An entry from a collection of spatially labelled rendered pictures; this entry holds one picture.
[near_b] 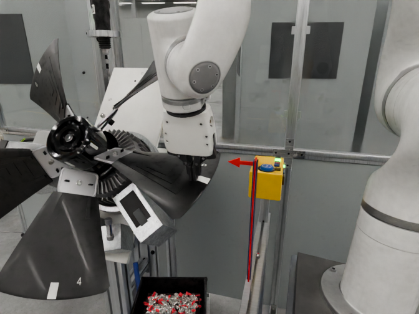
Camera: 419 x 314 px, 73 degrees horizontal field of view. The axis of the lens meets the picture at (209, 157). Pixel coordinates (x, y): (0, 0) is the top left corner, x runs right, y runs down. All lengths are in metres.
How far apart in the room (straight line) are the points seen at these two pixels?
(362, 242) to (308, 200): 0.92
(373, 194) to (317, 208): 0.97
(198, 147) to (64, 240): 0.38
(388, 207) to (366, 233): 0.06
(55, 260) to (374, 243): 0.63
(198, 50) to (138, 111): 0.69
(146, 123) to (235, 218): 0.77
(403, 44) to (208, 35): 0.30
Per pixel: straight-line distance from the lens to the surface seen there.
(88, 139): 0.73
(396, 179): 0.49
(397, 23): 0.52
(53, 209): 0.75
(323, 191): 1.45
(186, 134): 0.54
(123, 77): 1.18
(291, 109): 1.32
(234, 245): 1.65
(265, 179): 0.89
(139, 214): 0.77
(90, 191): 0.78
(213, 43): 0.40
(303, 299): 0.61
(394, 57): 0.55
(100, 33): 0.69
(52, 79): 0.95
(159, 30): 0.46
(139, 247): 1.34
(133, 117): 1.06
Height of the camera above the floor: 1.41
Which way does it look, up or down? 20 degrees down
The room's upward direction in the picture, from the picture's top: straight up
